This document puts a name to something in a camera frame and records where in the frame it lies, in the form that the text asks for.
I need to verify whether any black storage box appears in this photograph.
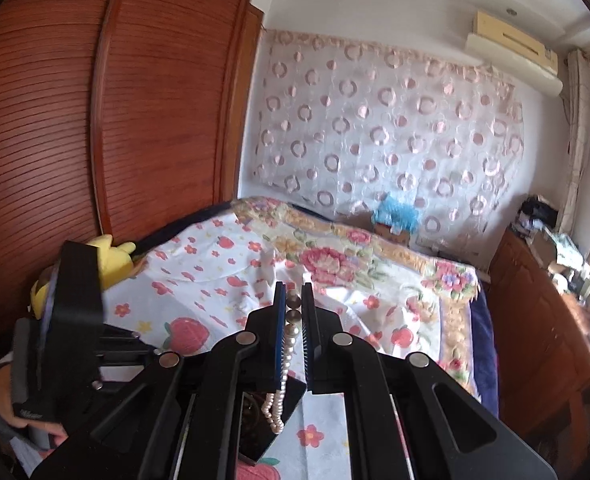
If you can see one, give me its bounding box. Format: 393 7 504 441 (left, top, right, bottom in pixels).
238 377 307 465

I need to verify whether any yellow plush toy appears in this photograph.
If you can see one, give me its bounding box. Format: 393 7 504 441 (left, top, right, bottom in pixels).
30 234 136 318

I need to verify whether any wooden wardrobe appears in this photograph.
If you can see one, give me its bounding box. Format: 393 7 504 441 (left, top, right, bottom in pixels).
0 0 250 332

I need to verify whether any cabinet top clutter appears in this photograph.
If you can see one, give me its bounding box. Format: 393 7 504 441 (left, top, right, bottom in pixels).
511 195 590 314

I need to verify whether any person's left hand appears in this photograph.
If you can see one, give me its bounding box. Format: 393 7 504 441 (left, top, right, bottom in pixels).
0 364 67 445

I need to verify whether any wall air conditioner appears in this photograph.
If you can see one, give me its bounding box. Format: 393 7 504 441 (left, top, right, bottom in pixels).
465 10 563 98

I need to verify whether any strawberry print white sheet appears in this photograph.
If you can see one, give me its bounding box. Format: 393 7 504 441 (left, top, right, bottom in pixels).
9 211 401 480

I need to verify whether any white pearl necklace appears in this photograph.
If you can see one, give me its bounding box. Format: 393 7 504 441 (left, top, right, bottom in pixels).
261 324 299 436

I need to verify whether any floral bed cover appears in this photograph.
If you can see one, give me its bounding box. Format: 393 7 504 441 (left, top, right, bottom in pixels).
232 197 480 393

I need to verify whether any pink circle sheer curtain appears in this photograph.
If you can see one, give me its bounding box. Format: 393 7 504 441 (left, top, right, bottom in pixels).
252 30 524 249

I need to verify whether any wooden side cabinet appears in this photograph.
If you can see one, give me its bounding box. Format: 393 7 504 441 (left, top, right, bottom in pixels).
487 231 590 468

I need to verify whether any blue fluffy object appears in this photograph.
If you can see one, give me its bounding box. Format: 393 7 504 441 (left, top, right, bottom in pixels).
372 194 420 234

